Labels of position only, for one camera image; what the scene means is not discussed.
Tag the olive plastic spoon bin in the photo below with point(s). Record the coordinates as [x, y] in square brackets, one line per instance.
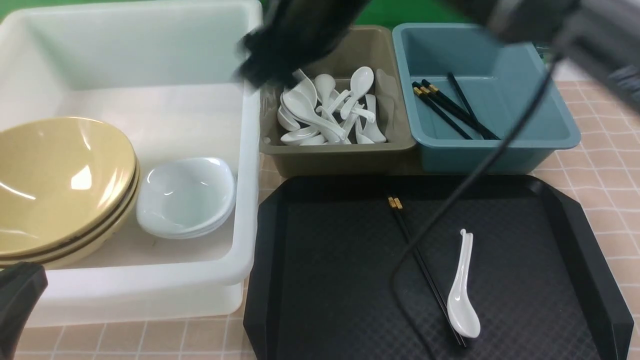
[370, 46]

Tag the stacked white dish top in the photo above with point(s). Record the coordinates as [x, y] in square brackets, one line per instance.
[180, 222]

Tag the large white plastic tub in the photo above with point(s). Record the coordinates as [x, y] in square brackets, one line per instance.
[163, 72]

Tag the white spoon front left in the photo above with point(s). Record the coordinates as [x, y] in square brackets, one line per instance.
[300, 106]

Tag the stacked white dish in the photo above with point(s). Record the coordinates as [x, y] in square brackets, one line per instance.
[180, 222]
[165, 229]

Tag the green cloth backdrop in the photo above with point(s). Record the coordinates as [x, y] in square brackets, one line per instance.
[385, 13]

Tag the teal plastic chopstick bin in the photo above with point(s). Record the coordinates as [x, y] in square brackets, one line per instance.
[499, 81]

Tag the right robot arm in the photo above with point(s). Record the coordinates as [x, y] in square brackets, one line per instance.
[600, 36]

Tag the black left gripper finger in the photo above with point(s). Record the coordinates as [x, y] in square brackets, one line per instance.
[21, 287]

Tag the white square sauce dish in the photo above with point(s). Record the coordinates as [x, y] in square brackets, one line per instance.
[194, 181]

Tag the stacked yellow bowl top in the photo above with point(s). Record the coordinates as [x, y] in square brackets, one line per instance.
[117, 220]

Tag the white spoon upright bowl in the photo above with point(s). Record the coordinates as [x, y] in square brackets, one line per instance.
[360, 83]

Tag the stacked yellow bowl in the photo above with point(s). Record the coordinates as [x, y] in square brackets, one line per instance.
[117, 220]
[110, 235]

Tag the yellow noodle bowl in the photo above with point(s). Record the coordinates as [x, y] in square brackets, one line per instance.
[59, 177]

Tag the stacked white dish bottom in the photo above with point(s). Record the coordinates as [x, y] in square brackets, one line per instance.
[165, 229]

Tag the black plastic serving tray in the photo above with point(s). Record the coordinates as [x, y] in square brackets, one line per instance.
[325, 248]

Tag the stacked yellow bowl bottom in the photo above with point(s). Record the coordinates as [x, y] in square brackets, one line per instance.
[110, 235]

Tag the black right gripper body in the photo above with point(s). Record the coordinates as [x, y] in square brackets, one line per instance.
[294, 35]

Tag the black chopstick in teal bin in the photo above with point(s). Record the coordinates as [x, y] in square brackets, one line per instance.
[425, 96]

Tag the white ceramic soup spoon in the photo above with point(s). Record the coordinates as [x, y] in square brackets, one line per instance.
[462, 315]

